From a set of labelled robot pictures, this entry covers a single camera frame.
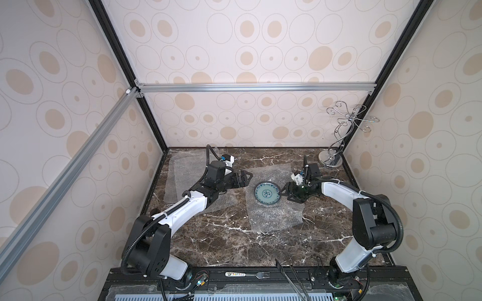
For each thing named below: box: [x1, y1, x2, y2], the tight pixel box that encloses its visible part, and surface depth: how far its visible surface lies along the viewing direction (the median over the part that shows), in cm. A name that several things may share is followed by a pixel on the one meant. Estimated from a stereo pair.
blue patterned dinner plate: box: [254, 181, 282, 206], surface depth 102 cm
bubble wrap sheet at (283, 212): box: [245, 163, 306, 233], surface depth 94 cm
